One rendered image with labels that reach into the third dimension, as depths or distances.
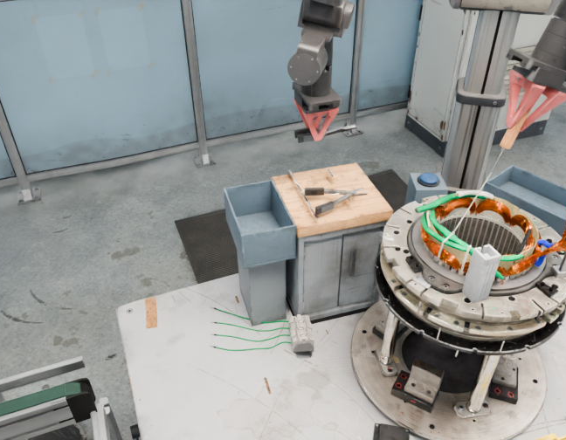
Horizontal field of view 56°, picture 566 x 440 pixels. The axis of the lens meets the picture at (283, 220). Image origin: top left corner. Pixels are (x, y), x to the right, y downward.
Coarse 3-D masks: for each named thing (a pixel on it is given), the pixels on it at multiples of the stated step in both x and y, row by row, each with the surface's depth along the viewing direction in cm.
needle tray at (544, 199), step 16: (496, 176) 115; (512, 176) 120; (528, 176) 117; (496, 192) 112; (512, 192) 117; (528, 192) 117; (544, 192) 115; (560, 192) 113; (528, 208) 108; (544, 208) 113; (560, 208) 113; (560, 224) 104
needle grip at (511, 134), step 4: (528, 112) 77; (524, 116) 77; (520, 120) 77; (524, 120) 77; (516, 124) 78; (520, 124) 78; (508, 128) 79; (512, 128) 78; (516, 128) 78; (520, 128) 78; (508, 132) 78; (512, 132) 78; (516, 132) 78; (504, 136) 79; (508, 136) 79; (512, 136) 78; (516, 136) 79; (504, 140) 79; (508, 140) 79; (512, 140) 79; (500, 144) 80; (504, 144) 79; (508, 144) 79; (512, 144) 79; (508, 148) 79
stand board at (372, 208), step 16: (288, 176) 116; (304, 176) 116; (320, 176) 116; (336, 176) 116; (352, 176) 116; (288, 192) 111; (368, 192) 111; (288, 208) 107; (304, 208) 107; (336, 208) 107; (352, 208) 106; (368, 208) 106; (384, 208) 106; (304, 224) 102; (320, 224) 102; (336, 224) 104; (352, 224) 105
